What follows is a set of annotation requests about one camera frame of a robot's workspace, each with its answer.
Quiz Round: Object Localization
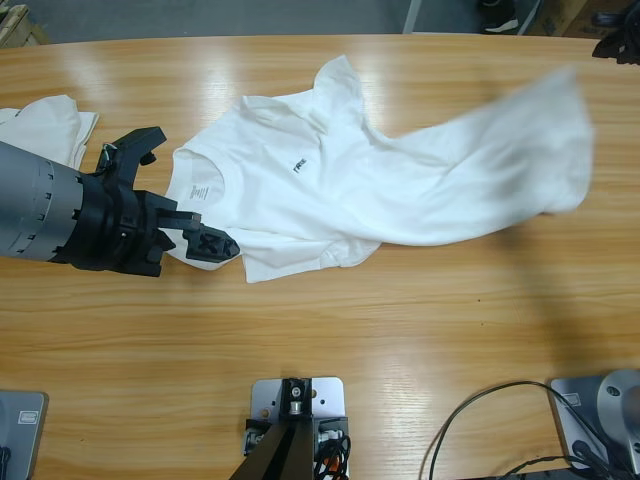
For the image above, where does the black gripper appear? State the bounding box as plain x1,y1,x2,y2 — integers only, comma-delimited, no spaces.
50,126,242,277
590,10,640,67

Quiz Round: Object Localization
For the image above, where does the white Unitree T-shirt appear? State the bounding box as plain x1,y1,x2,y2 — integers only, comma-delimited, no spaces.
0,95,101,173
164,54,598,285

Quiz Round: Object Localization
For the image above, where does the brown cardboard box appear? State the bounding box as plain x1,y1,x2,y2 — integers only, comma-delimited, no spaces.
525,0,640,43

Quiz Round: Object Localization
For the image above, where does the black white shoe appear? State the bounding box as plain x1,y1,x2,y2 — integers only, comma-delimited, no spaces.
468,0,521,35

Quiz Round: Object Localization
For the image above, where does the wooden pallet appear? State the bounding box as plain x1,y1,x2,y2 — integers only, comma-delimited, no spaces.
0,3,51,49

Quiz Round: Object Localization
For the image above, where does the white metal post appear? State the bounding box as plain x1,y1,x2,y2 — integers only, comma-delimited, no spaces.
402,0,426,35

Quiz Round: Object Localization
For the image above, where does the white block with dark post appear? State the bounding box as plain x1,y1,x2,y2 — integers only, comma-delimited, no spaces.
240,376,353,480

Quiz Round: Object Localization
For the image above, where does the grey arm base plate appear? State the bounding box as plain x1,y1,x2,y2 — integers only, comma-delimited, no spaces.
0,390,47,480
549,369,640,473

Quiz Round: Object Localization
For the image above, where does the black cable at base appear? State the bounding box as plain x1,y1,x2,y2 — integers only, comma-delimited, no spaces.
418,379,611,480

